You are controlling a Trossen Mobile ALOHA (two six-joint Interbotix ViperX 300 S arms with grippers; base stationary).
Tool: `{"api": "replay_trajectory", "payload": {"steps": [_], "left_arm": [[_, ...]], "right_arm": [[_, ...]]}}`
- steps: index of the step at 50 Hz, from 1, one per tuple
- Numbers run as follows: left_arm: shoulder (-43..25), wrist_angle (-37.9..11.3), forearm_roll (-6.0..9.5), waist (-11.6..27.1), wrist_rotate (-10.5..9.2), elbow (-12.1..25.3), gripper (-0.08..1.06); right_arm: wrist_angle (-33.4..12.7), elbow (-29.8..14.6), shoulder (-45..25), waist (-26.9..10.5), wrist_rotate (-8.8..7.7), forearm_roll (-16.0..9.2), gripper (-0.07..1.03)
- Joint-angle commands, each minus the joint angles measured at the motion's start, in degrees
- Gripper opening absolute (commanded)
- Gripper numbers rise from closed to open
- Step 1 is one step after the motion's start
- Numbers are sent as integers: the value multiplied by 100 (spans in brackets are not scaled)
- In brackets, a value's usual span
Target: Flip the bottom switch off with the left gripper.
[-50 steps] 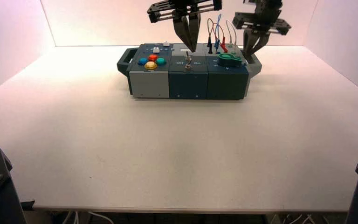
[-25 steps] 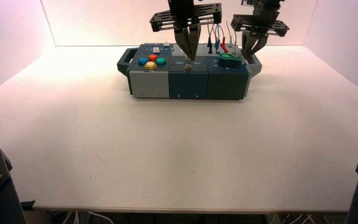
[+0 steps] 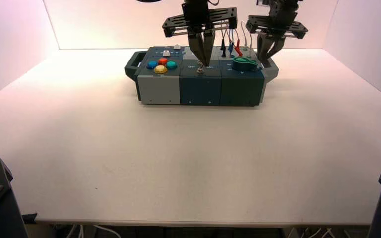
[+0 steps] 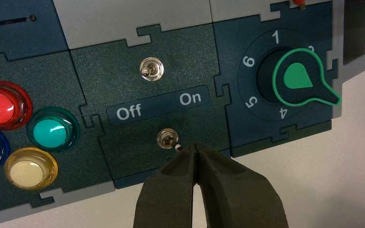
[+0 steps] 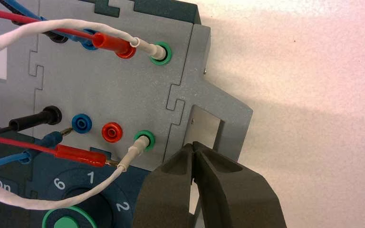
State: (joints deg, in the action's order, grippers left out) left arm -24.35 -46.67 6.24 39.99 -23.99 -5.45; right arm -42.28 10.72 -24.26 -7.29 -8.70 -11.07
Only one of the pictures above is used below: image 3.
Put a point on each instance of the white slide switch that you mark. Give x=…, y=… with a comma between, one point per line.
x=166, y=53

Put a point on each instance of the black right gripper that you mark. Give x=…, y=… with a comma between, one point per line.
x=279, y=24

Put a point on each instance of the blue push button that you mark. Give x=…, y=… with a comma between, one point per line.
x=152, y=65

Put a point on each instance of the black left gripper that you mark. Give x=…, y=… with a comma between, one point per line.
x=197, y=19

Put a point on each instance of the metal toggle switch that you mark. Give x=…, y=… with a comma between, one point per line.
x=201, y=69

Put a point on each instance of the teal push button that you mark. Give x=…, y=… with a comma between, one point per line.
x=171, y=65

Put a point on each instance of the white rocker switch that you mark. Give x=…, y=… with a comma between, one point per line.
x=177, y=46

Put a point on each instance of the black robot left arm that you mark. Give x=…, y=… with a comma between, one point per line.
x=149, y=1

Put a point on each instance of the yellow push button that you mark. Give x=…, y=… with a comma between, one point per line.
x=160, y=69

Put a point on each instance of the grey and teal task box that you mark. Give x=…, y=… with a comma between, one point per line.
x=200, y=88

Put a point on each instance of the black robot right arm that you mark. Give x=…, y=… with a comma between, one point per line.
x=285, y=1

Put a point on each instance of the black bracket at table edge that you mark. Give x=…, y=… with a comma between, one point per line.
x=30, y=217

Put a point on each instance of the red push button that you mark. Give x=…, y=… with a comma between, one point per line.
x=163, y=61

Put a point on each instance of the green rotary knob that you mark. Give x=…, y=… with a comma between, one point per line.
x=244, y=63

